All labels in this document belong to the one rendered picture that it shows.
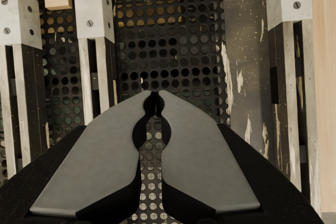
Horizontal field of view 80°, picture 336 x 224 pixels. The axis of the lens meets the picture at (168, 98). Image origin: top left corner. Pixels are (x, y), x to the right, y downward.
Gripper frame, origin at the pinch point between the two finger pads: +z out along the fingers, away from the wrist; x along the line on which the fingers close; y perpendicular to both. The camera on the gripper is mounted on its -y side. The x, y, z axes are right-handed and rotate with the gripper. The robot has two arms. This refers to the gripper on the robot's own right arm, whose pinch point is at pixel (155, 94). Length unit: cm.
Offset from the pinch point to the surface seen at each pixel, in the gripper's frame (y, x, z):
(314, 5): -2, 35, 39
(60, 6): -1, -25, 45
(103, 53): 6.9, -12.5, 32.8
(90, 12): -1.0, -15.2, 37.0
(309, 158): 25.6, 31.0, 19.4
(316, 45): 6, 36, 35
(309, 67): 8.7, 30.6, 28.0
